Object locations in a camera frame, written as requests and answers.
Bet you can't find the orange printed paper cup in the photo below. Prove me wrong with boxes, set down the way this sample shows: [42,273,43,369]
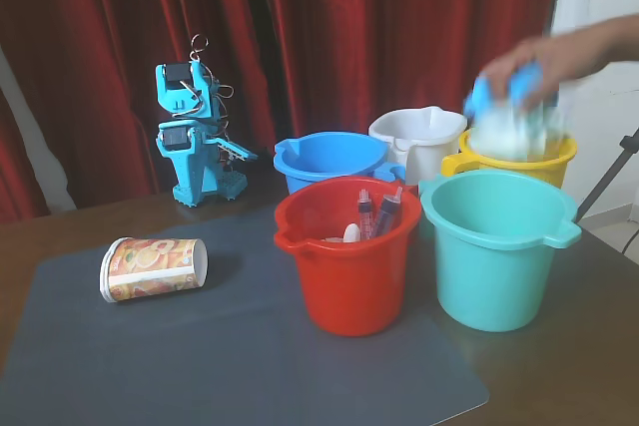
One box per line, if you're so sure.
[98,236,209,304]

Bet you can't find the person's hand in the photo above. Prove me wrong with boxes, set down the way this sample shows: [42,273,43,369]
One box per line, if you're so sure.
[481,31,600,109]

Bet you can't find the yellow plastic bucket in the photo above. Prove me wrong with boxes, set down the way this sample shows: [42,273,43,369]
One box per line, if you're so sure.
[440,127,579,191]

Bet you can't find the red plastic bucket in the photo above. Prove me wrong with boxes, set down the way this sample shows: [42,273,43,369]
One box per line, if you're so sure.
[273,175,423,338]

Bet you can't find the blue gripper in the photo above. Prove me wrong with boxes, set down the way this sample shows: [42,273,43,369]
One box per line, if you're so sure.
[155,120,220,209]

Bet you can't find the teal plastic bucket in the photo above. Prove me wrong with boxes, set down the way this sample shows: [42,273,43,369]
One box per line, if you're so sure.
[417,169,584,333]

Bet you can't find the person's forearm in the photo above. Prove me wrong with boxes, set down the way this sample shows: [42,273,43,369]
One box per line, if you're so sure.
[588,13,639,79]

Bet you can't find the red curtain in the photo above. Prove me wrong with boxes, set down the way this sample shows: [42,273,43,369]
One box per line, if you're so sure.
[0,0,566,225]

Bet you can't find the dark grey mat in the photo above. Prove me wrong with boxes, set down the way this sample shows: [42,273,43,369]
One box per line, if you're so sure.
[0,211,492,426]

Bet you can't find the blue plastic bucket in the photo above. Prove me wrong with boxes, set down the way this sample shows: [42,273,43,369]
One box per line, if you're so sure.
[273,131,408,197]

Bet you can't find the white plastic bucket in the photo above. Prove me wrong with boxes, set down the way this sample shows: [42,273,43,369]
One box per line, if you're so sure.
[367,106,469,187]

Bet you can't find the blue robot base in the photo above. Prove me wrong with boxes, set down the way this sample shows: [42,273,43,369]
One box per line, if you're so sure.
[199,139,260,204]

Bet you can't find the robot arm wire bundle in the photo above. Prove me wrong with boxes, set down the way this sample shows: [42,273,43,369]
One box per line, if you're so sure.
[188,33,235,141]

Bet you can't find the thin black cable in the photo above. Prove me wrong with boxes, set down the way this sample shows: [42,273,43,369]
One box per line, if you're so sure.
[618,228,639,255]

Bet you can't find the blue glove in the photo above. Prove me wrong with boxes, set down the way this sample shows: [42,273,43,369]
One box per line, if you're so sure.
[462,61,568,162]

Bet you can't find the syringe with dark liquid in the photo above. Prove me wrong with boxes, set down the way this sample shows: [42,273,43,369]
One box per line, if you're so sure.
[355,189,376,240]
[371,186,404,238]

